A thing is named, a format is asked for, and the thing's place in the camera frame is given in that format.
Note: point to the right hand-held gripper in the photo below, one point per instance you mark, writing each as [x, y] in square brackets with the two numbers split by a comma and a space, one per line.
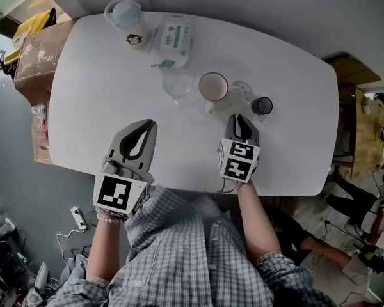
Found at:
[238, 163]

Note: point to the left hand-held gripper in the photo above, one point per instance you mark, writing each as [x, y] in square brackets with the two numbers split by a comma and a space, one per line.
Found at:
[120, 193]

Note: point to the small dark glass cup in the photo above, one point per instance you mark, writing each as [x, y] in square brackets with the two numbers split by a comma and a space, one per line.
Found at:
[262, 105]

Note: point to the white brown-rimmed cup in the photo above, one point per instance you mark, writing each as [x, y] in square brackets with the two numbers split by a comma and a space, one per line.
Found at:
[213, 86]

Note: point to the wide clear glass cup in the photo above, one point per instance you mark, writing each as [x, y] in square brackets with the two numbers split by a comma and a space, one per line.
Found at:
[177, 86]

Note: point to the person's left forearm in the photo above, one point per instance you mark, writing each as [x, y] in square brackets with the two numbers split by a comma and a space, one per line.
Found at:
[104, 251]

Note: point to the person's right forearm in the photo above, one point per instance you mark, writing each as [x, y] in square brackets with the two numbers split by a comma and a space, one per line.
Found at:
[257, 222]

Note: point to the red and clear packets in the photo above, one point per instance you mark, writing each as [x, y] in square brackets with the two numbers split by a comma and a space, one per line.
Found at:
[40, 130]

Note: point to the white wet wipes pack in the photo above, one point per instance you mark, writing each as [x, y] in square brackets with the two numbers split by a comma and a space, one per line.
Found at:
[174, 40]

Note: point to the white power strip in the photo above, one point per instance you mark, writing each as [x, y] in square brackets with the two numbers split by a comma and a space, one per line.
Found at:
[78, 217]

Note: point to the white lidded drinking bottle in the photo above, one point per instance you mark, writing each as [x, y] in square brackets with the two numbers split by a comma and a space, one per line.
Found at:
[131, 27]

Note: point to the brown side table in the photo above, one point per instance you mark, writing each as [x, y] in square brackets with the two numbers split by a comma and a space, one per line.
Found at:
[352, 70]

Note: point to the brown cardboard box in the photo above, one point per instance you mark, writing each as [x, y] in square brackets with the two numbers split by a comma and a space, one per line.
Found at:
[38, 59]

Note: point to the person's plaid shirt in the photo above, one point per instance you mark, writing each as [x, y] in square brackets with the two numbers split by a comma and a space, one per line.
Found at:
[179, 257]

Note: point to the yellow bag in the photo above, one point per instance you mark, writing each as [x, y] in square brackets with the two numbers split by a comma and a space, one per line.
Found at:
[32, 27]

